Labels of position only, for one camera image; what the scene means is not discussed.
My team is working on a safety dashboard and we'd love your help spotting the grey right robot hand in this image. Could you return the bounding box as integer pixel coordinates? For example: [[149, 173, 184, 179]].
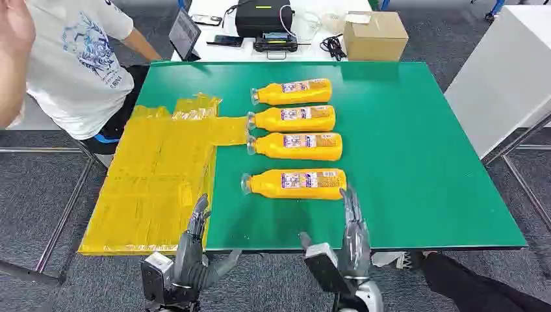
[[299, 187, 373, 283]]

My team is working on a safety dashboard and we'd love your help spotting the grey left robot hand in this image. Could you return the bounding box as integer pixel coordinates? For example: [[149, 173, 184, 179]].
[[171, 194, 243, 303]]

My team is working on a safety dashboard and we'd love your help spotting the orange drink bottle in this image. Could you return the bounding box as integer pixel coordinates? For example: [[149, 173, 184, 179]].
[[250, 78, 333, 107], [246, 105, 336, 133], [246, 132, 344, 161], [240, 168, 348, 200]]

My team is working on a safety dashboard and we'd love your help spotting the green table mat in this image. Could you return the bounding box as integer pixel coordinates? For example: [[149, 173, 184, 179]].
[[135, 60, 528, 252]]

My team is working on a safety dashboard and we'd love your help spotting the brown cardboard box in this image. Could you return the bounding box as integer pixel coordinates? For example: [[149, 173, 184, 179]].
[[342, 11, 409, 62]]

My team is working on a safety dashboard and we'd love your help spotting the black radio device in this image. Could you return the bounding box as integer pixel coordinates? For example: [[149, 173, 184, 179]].
[[253, 32, 299, 60]]

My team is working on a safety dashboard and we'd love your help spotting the black smartphone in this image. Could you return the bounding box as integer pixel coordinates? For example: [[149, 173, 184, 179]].
[[206, 35, 244, 47], [191, 14, 223, 27]]

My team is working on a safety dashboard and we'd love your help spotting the white side table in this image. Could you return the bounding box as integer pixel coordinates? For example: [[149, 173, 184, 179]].
[[444, 5, 551, 160]]

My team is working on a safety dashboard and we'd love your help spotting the person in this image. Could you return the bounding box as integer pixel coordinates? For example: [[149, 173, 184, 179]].
[[25, 0, 162, 156]]

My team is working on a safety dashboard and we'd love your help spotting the black tablet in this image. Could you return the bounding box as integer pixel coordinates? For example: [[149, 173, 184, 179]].
[[168, 8, 202, 62]]

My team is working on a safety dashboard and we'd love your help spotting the black carrying case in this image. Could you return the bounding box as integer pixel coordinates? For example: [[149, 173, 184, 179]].
[[235, 0, 294, 38]]

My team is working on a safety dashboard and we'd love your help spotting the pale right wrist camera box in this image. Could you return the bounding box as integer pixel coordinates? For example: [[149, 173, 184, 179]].
[[304, 243, 358, 298]]

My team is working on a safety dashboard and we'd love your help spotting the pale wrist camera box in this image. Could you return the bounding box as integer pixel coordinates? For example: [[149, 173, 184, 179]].
[[304, 243, 358, 298], [141, 252, 174, 302]]

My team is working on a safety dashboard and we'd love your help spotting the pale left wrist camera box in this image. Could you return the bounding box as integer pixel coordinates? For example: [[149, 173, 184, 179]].
[[141, 252, 174, 302]]

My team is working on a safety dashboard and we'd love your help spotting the metal table frame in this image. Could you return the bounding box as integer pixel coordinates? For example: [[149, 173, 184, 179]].
[[0, 146, 95, 285]]

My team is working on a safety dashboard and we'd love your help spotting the black cable bundle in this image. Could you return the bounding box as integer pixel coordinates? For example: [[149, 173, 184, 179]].
[[320, 34, 348, 61]]

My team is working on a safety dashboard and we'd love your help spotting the white cable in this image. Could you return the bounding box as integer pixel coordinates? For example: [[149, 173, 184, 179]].
[[279, 5, 322, 42]]

